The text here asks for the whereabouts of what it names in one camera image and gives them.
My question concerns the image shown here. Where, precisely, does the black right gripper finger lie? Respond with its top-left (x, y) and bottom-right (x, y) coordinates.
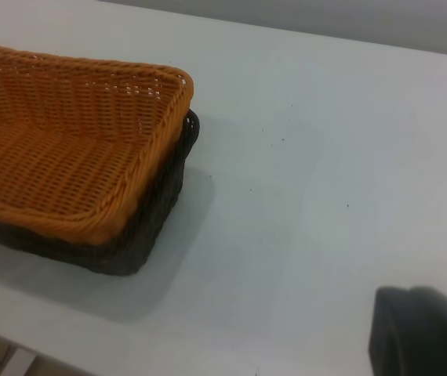
top-left (366, 285), bottom-right (447, 376)

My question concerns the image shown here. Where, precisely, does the dark brown wicker basket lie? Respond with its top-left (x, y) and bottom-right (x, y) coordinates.
top-left (0, 108), bottom-right (201, 277)

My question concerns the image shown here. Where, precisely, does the orange wicker basket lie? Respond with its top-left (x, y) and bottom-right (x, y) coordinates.
top-left (0, 42), bottom-right (195, 246)

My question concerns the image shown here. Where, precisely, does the white table leg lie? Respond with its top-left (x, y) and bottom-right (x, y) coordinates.
top-left (2, 344), bottom-right (38, 376)

